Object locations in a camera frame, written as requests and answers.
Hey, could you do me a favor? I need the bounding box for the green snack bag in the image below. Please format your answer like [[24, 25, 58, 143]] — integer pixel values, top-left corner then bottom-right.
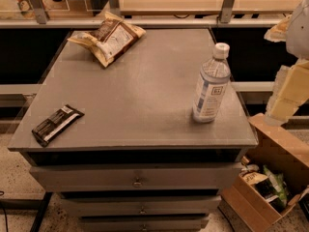
[[263, 165, 288, 212]]

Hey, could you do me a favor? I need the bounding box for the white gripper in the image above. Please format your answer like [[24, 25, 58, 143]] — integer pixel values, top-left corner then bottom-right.
[[264, 0, 309, 127]]

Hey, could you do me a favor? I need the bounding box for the black snack bar wrapper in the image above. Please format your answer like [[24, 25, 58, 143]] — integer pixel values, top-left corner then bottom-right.
[[32, 104, 84, 147]]

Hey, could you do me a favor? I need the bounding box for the brown chip bag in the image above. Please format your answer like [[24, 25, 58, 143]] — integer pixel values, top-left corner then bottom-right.
[[69, 12, 146, 68]]

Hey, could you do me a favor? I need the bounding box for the wooden shelf with metal frame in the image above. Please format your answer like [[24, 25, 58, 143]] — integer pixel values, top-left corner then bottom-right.
[[0, 0, 302, 28]]

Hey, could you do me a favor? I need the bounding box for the brown snack bag in box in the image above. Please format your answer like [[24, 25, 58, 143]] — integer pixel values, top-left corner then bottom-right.
[[239, 164, 267, 187]]

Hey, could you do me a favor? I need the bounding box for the blue plastic water bottle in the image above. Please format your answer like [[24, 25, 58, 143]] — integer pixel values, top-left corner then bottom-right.
[[192, 43, 231, 123]]

